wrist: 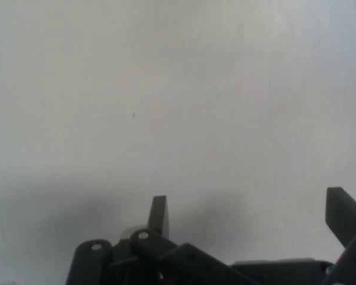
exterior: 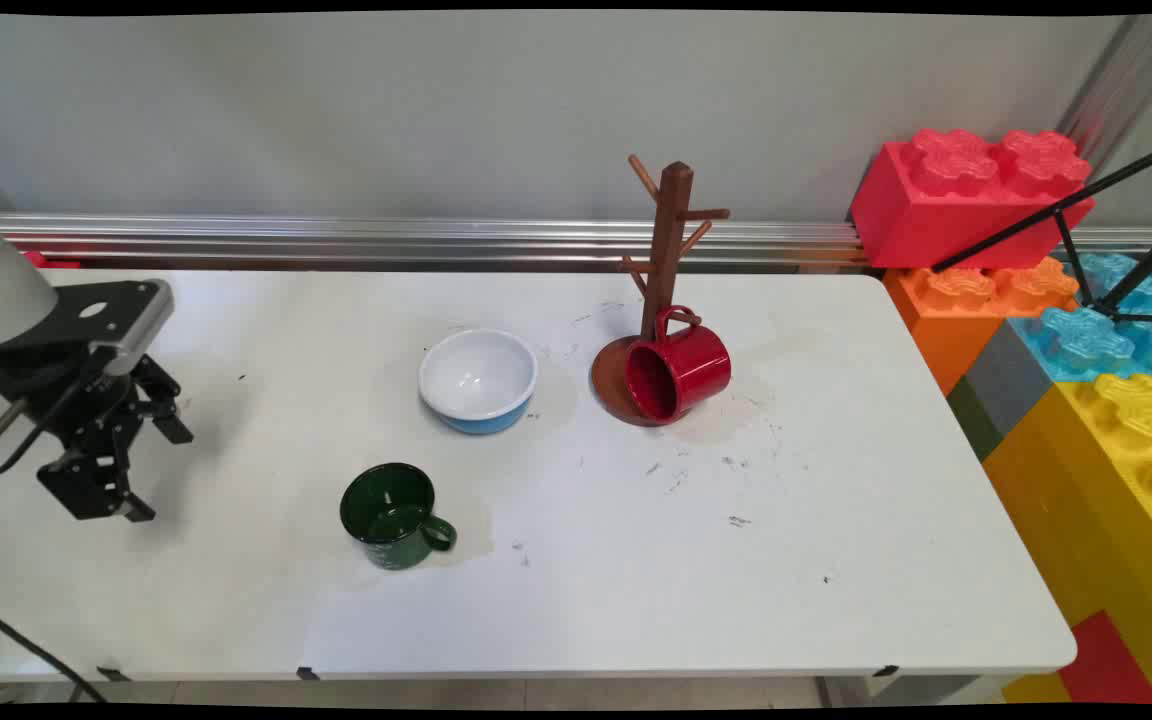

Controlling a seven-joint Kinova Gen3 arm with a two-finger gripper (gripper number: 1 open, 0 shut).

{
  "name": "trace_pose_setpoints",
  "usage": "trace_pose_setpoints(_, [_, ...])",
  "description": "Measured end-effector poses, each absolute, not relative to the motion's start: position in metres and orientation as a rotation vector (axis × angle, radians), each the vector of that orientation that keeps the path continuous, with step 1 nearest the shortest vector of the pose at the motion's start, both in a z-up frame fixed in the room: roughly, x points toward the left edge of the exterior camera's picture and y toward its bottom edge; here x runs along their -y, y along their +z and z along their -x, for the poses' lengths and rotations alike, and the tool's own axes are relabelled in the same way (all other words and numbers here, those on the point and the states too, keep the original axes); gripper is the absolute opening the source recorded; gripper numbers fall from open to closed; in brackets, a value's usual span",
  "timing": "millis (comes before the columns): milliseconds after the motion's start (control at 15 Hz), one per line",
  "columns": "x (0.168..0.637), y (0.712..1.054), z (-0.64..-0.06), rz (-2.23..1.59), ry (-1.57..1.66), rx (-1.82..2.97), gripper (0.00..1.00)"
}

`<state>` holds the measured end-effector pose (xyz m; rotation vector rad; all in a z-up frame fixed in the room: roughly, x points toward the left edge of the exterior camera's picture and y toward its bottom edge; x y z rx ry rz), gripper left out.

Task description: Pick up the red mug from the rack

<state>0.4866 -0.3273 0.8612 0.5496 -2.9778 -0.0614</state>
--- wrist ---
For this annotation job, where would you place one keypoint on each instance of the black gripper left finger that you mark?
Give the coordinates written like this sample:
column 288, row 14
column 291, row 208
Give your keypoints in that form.
column 154, row 255

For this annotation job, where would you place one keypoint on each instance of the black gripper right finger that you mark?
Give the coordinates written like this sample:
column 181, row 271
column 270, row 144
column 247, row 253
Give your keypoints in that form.
column 341, row 213

